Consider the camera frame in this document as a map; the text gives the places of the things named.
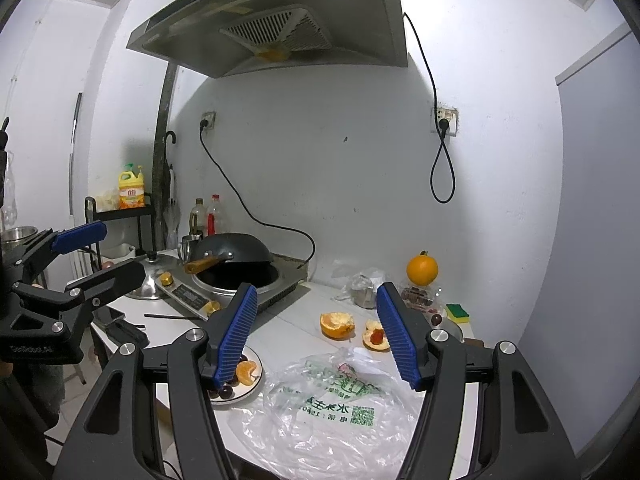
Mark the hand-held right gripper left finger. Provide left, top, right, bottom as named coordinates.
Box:
left=52, top=282, right=258, bottom=480

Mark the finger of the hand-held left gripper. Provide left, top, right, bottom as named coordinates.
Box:
left=11, top=259, right=146, bottom=321
left=12, top=221, right=108, bottom=273

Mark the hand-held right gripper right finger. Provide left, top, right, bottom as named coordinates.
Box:
left=376, top=282, right=583, bottom=480

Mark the large tangerine piece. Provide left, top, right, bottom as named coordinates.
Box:
left=235, top=361, right=261, bottom=387

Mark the white plate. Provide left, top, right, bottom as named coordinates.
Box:
left=207, top=344, right=265, bottom=406

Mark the clear printed plastic bag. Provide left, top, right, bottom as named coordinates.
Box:
left=242, top=347, right=431, bottom=478

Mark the white plastic container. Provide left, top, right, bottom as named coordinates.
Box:
left=102, top=242, right=137, bottom=263

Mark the steel lid black knob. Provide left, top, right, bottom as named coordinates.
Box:
left=125, top=252, right=173, bottom=301

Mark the black phone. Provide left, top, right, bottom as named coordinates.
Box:
left=92, top=306, right=127, bottom=326

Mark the clear container of cherries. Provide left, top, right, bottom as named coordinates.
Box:
left=400, top=284, right=443, bottom=313

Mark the black rack shelf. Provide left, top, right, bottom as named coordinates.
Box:
left=84, top=196, right=156, bottom=281

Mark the steel cup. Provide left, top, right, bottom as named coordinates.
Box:
left=352, top=277, right=378, bottom=309

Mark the black box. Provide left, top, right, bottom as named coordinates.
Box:
left=102, top=320, right=148, bottom=350

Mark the steel basin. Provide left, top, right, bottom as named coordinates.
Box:
left=0, top=226, right=40, bottom=256

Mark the cut orange half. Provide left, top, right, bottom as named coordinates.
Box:
left=320, top=311, right=357, bottom=339

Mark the steel induction cooker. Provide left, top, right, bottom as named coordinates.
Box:
left=155, top=254, right=308, bottom=322

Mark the whole orange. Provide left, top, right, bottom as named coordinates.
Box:
left=406, top=251, right=439, bottom=286

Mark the yellow detergent bottle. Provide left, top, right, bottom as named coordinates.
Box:
left=118, top=164, right=147, bottom=210

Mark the crumpled clear plastic bag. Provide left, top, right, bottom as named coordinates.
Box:
left=332, top=260, right=396, bottom=306

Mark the folded umbrella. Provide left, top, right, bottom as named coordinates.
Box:
left=164, top=131, right=180, bottom=248

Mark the dark oil bottle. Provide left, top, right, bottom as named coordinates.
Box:
left=189, top=198, right=207, bottom=238

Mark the red cap clear bottle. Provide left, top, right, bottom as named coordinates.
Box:
left=206, top=194, right=222, bottom=237

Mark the black wok wooden handle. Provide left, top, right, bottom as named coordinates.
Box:
left=184, top=232, right=275, bottom=275

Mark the white wall pipe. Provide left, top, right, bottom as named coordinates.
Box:
left=69, top=91, right=83, bottom=221

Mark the black cooker power cable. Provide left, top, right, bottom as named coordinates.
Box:
left=199, top=119, right=317, bottom=263

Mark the black range hood cable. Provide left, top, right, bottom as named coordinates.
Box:
left=402, top=11, right=457, bottom=205

